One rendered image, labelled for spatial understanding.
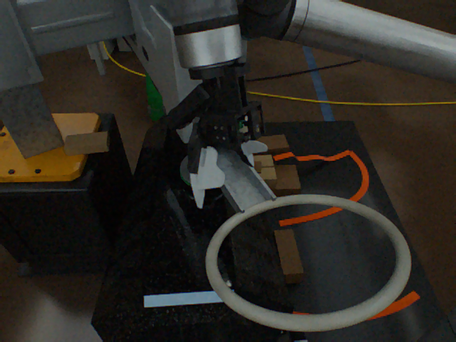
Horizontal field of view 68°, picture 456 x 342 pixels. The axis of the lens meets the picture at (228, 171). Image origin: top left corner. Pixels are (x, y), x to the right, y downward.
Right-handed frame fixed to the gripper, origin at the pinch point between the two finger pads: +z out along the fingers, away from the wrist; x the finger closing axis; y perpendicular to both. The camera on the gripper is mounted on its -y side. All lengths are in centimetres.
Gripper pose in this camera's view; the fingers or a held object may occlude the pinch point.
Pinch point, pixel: (225, 186)
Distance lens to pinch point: 57.5
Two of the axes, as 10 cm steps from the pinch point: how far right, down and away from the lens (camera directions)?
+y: 8.0, 1.3, -5.9
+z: 1.7, 8.9, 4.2
